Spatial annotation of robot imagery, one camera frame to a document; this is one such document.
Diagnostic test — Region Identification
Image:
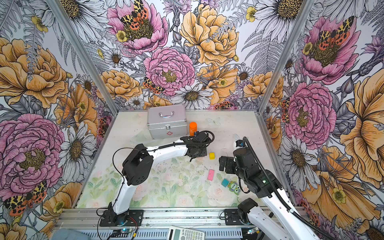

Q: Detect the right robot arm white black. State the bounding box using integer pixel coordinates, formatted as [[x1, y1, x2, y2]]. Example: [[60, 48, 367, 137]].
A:
[[219, 147, 319, 240]]

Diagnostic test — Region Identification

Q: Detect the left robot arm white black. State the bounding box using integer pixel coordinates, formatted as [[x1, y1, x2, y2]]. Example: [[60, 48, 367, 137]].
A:
[[105, 131, 215, 218]]

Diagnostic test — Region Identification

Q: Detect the yellow cube block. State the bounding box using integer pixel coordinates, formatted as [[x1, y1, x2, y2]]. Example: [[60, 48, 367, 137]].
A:
[[209, 153, 216, 160]]

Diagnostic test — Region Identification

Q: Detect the pink rectangular block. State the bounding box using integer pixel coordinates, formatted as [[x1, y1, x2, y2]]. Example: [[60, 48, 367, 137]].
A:
[[207, 169, 215, 181]]

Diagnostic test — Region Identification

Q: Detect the teal cube block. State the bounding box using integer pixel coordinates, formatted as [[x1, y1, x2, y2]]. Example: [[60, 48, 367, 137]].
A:
[[221, 179, 230, 188]]

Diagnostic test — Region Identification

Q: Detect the orange cylinder bottle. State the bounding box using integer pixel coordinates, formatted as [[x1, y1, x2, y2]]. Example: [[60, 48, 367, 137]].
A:
[[189, 122, 198, 136]]

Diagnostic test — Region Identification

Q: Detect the silver aluminium case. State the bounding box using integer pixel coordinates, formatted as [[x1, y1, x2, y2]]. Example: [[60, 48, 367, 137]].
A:
[[147, 105, 188, 140]]

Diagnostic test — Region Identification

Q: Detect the grey calculator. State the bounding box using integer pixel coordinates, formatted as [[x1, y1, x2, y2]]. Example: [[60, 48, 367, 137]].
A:
[[167, 226, 206, 240]]

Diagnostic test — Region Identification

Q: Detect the blue grey cloth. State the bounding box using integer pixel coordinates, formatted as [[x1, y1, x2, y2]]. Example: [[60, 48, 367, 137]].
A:
[[51, 229, 90, 240]]

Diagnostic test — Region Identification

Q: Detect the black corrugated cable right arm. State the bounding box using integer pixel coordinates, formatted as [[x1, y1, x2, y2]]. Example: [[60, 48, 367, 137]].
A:
[[242, 136, 337, 240]]

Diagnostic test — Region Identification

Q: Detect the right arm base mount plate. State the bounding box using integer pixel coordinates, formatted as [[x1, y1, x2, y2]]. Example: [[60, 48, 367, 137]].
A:
[[224, 209, 250, 226]]

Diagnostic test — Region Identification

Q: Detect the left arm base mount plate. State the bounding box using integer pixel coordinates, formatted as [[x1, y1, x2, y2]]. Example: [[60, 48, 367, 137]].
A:
[[99, 210, 144, 227]]

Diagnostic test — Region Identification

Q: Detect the aluminium front rail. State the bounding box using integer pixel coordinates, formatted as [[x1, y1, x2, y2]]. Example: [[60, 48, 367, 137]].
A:
[[54, 207, 227, 232]]

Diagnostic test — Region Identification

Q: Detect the aluminium frame corner post right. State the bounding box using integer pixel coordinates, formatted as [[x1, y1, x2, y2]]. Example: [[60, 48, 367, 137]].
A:
[[258, 0, 315, 115]]

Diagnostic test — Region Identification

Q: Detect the aluminium frame corner post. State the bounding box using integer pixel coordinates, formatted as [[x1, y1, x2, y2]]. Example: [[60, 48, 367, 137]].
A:
[[258, 0, 315, 115], [47, 1, 119, 117]]

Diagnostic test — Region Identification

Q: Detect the aluminium frame corner post left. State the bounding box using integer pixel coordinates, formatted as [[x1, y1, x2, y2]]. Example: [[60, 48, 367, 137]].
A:
[[47, 1, 119, 117]]

